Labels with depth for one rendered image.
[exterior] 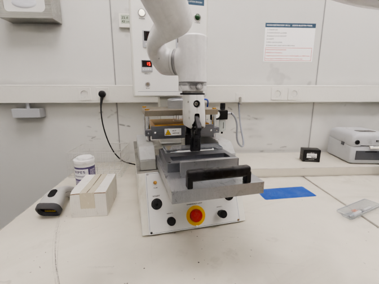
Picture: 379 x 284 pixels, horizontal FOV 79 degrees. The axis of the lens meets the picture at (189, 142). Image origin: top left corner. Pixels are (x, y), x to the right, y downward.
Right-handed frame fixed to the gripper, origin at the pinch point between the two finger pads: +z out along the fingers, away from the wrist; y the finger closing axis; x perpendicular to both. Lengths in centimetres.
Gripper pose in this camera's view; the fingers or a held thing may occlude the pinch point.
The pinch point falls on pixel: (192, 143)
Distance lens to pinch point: 72.2
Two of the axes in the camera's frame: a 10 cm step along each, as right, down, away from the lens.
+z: 0.0, 9.8, 2.1
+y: -2.5, -2.1, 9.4
